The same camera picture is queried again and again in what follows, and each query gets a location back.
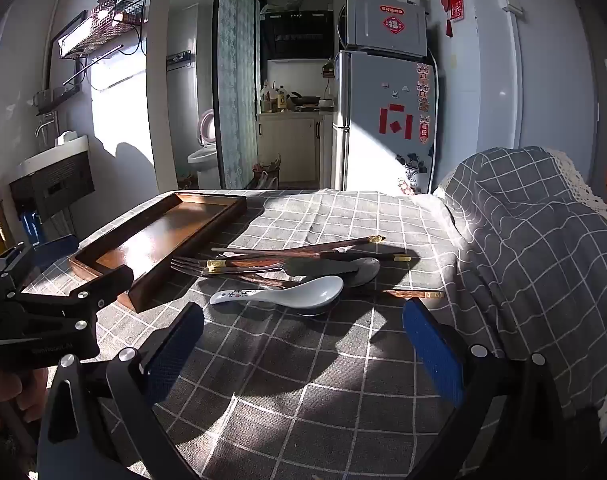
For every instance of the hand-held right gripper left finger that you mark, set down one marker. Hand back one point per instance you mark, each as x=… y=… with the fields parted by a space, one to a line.
x=176 y=355

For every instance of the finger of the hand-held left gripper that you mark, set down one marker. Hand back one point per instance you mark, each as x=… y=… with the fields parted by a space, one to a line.
x=58 y=335
x=101 y=285

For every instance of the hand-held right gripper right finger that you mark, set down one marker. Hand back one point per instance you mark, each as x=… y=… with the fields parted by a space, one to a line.
x=433 y=355

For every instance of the brown wooden tray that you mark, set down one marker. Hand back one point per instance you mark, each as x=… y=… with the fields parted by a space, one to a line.
x=158 y=235

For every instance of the metal fork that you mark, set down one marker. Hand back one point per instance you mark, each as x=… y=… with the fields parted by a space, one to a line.
x=186 y=266

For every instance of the metal spoon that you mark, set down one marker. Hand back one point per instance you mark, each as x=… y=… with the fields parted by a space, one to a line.
x=366 y=270

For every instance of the serrated metal knife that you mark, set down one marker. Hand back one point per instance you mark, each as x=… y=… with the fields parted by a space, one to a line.
x=323 y=272

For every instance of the white ceramic spoon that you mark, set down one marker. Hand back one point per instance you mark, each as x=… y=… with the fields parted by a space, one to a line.
x=308 y=292

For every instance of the person's left hand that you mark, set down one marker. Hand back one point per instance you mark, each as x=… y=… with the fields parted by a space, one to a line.
x=6 y=392

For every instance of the blue plastic object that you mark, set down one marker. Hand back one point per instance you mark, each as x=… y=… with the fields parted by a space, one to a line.
x=31 y=227

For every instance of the wash basin with dark cabinet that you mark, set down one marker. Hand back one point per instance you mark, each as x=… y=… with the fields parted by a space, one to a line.
x=58 y=182

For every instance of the grey checked tablecloth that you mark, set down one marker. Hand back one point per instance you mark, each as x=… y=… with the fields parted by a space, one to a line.
x=293 y=400

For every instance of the grey checked lace-trimmed cover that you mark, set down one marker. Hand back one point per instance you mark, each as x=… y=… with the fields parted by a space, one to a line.
x=533 y=240

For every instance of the white toilet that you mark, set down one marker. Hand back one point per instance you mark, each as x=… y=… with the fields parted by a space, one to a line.
x=203 y=160

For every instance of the metal faucet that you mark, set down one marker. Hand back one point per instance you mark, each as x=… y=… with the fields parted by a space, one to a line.
x=46 y=122

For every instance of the floor bag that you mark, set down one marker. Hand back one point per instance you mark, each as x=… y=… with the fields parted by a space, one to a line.
x=267 y=172

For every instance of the silver refrigerator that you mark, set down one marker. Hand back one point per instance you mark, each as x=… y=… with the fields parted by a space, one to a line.
x=368 y=160

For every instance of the beige kitchen cabinet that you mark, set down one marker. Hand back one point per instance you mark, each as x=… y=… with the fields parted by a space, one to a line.
x=288 y=145

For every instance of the patterned sliding door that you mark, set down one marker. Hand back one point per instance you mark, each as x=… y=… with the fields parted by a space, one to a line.
x=236 y=85

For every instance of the white plastic jug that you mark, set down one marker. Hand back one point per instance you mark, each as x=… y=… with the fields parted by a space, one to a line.
x=267 y=100

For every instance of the black frying pan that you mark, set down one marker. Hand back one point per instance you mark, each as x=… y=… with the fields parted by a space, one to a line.
x=306 y=98

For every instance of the black range hood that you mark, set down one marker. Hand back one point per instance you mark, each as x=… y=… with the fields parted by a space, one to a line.
x=296 y=30

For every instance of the black wall shelf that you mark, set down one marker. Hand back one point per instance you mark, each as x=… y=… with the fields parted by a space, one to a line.
x=58 y=102

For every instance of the white wall hook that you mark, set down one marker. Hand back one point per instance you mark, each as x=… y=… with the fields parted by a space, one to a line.
x=513 y=9

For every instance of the red hanging wall ornament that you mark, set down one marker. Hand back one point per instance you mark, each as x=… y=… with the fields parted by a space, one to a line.
x=454 y=0

